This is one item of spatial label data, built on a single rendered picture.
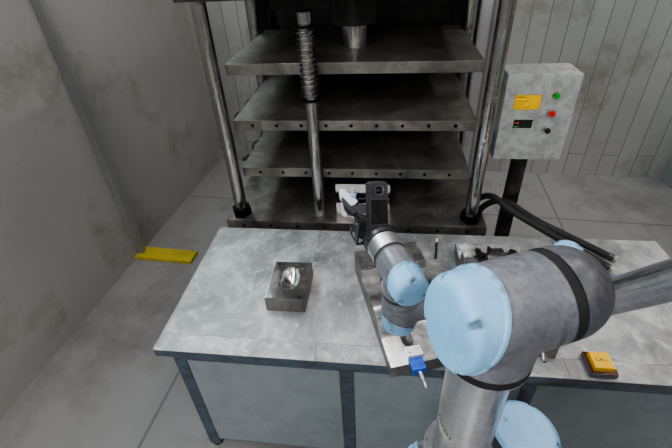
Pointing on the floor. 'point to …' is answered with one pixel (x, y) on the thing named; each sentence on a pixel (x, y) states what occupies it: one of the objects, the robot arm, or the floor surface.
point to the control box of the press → (531, 121)
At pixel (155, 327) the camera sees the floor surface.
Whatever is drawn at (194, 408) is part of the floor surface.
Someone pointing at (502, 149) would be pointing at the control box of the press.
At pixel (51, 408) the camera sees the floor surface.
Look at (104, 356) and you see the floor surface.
